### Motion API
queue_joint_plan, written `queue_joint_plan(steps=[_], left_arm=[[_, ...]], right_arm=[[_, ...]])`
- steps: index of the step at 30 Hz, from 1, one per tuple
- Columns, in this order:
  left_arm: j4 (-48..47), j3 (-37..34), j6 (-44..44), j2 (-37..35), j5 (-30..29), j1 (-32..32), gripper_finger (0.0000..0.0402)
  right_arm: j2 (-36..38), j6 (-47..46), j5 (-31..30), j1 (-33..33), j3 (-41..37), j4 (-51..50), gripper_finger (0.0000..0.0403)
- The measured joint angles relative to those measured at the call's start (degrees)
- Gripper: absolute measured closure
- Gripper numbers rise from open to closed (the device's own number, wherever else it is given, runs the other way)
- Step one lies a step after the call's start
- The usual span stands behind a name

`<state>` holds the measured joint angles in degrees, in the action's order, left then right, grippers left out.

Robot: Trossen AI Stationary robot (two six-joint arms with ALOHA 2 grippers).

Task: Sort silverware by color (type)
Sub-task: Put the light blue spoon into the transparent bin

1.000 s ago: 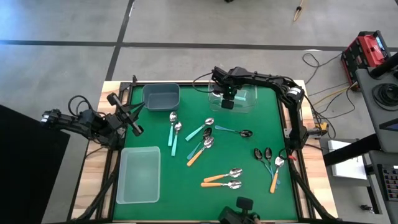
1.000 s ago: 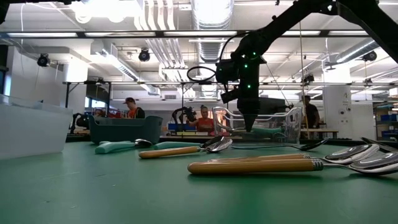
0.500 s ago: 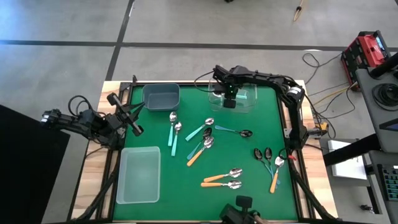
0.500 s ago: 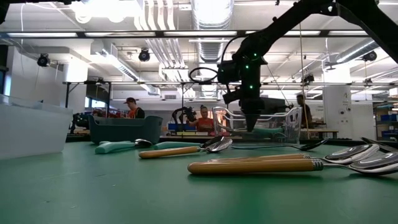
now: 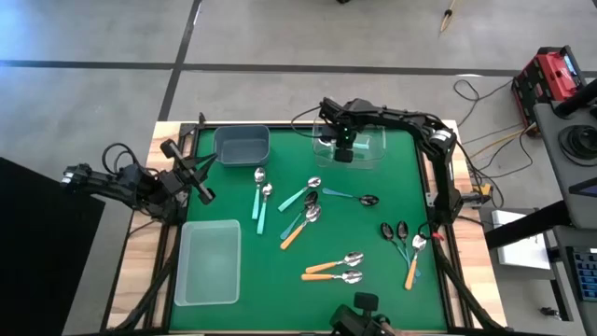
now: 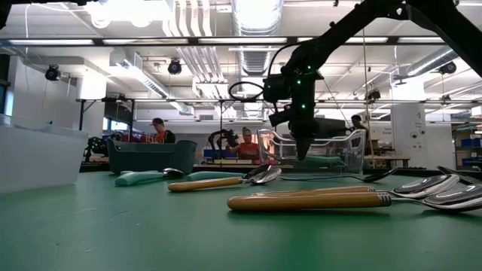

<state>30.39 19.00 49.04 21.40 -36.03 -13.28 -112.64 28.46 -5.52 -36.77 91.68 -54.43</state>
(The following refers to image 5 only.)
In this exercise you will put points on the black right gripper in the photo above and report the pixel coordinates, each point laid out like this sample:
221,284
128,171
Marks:
345,140

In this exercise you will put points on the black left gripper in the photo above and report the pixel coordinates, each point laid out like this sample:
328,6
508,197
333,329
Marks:
179,179

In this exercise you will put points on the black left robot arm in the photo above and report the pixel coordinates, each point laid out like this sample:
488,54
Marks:
107,184

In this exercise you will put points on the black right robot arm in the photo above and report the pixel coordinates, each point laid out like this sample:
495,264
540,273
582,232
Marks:
445,186

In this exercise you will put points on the clear plastic bin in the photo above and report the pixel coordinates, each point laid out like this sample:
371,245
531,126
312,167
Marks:
373,156

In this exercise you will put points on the gray-blue plastic bin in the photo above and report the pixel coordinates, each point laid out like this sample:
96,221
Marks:
242,149

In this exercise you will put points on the frosted white plastic bin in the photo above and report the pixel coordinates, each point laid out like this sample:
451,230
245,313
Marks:
207,266

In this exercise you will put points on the green table mat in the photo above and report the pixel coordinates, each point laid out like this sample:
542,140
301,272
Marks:
261,289

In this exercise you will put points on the yellow and black plug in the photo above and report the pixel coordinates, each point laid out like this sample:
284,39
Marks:
482,190

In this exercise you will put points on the wooden stick with black tip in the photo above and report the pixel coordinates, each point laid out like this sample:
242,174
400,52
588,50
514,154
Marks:
447,18

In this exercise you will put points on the black floor mat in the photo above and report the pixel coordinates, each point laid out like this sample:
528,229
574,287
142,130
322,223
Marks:
42,261

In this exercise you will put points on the black bar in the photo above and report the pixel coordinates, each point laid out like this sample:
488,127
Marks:
527,228

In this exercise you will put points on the gray cart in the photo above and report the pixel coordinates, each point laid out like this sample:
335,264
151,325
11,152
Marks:
548,149

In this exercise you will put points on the white box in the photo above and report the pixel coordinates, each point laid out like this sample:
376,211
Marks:
517,256

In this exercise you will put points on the red and black tool case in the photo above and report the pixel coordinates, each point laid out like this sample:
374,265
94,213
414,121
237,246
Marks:
550,74

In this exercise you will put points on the black tube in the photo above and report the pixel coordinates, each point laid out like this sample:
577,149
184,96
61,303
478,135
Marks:
576,100

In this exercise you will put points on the dark tablet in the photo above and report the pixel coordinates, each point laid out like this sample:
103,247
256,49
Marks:
588,189

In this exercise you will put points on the small black connector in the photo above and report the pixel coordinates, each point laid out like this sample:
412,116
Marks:
550,312

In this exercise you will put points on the keypad with blue keys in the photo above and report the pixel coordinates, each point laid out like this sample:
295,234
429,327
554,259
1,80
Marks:
587,275

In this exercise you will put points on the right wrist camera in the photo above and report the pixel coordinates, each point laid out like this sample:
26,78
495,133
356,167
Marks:
328,109

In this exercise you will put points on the black table frame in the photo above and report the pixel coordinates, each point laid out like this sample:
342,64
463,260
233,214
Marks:
280,124

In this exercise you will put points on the black diagonal frame strut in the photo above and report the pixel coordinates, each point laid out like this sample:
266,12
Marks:
471,298
143,298

